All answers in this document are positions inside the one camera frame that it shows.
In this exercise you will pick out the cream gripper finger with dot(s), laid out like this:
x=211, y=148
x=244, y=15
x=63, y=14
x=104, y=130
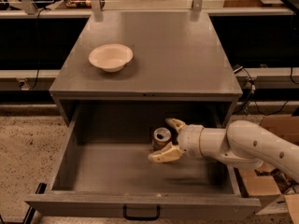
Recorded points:
x=176, y=124
x=167, y=154

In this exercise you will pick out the crumpled wrappers in box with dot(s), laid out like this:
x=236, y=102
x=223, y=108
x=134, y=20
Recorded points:
x=284, y=183

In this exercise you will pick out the cardboard box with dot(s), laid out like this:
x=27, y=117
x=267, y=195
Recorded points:
x=277, y=192

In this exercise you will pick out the orange soda can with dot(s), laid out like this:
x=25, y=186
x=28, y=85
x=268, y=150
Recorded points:
x=160, y=138

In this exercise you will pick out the white bowl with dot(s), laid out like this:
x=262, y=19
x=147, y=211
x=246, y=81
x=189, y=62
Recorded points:
x=111, y=57

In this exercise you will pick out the black drawer handle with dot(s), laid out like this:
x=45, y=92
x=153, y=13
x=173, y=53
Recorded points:
x=141, y=213

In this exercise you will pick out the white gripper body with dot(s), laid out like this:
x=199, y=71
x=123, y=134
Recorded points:
x=190, y=139

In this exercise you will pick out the grey cabinet counter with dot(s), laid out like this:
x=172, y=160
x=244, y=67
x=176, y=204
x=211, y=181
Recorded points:
x=177, y=56

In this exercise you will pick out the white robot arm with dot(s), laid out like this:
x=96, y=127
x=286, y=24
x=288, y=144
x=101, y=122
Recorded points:
x=243, y=145

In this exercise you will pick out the grey open top drawer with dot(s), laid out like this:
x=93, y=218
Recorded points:
x=104, y=166

